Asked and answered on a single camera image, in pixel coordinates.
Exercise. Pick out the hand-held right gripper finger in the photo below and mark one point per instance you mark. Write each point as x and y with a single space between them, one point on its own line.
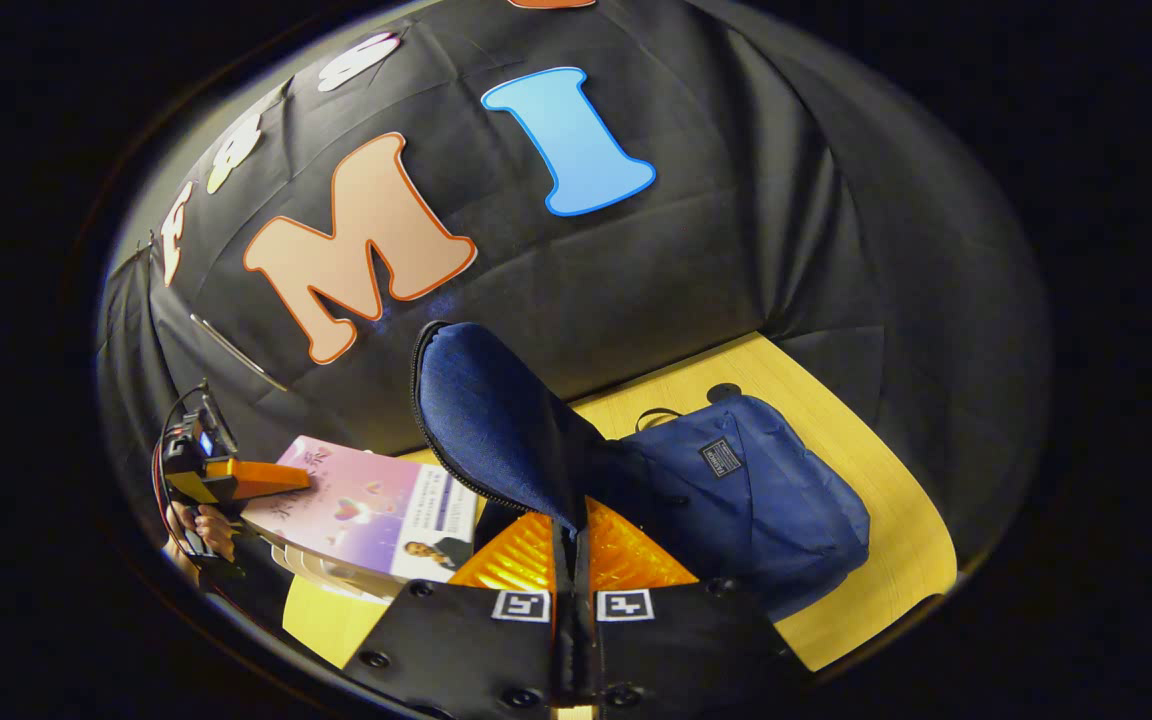
564 610
584 610

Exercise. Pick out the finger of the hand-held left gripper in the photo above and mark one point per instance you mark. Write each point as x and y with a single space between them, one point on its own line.
256 480

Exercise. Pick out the pink book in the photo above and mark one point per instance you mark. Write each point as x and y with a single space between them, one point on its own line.
366 510

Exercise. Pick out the white plastic bookshelf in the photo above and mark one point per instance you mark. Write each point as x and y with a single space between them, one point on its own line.
321 578

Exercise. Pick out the blue schoolbag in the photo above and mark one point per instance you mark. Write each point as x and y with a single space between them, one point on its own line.
756 500

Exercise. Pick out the black table grommet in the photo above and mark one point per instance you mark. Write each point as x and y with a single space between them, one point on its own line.
723 392

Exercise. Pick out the black backdrop cloth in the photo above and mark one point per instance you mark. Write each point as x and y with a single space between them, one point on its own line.
786 200

